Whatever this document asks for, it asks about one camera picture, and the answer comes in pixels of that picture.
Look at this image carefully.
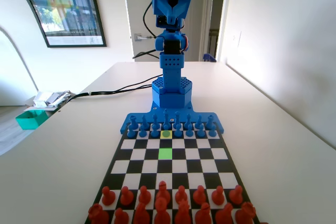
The blue chess king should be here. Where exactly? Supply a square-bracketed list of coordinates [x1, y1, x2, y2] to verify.
[162, 108, 170, 127]

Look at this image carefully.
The black and white chessboard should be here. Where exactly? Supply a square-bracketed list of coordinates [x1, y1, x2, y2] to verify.
[85, 129, 260, 224]

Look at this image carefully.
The red chess pawn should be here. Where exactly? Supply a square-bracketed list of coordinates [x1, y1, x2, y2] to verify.
[211, 185, 225, 206]
[101, 186, 116, 206]
[193, 185, 207, 204]
[228, 185, 244, 205]
[174, 185, 188, 204]
[138, 185, 152, 205]
[120, 186, 134, 206]

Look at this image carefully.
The red chess queen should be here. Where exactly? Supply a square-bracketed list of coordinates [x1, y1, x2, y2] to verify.
[174, 199, 192, 224]

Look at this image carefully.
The red chess rook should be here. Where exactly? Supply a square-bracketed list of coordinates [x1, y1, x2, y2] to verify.
[88, 202, 110, 224]
[235, 201, 257, 224]

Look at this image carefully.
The white door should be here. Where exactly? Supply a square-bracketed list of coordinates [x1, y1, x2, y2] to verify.
[122, 0, 211, 62]

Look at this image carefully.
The black framed poster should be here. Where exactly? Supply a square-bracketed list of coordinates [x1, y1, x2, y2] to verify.
[0, 0, 108, 48]

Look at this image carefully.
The crumpled white paper pile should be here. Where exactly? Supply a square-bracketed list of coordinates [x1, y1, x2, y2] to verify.
[33, 90, 72, 108]

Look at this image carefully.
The green plastic box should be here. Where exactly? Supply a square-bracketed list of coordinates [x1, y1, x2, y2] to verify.
[15, 110, 48, 131]

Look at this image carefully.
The thin black table cable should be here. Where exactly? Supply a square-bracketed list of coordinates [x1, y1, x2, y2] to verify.
[132, 49, 161, 60]
[89, 84, 154, 95]

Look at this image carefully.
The thick black table cable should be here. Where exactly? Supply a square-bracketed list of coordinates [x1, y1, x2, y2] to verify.
[59, 75, 160, 106]

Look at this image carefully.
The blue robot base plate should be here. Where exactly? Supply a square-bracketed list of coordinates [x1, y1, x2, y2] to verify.
[120, 102, 226, 134]

